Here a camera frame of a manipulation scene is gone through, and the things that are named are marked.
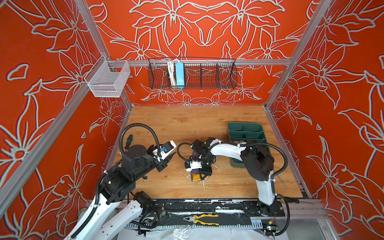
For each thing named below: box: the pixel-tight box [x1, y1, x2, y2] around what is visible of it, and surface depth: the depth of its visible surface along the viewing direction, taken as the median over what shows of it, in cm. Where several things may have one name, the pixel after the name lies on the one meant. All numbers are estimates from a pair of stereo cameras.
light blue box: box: [175, 62, 185, 89], surface depth 92 cm
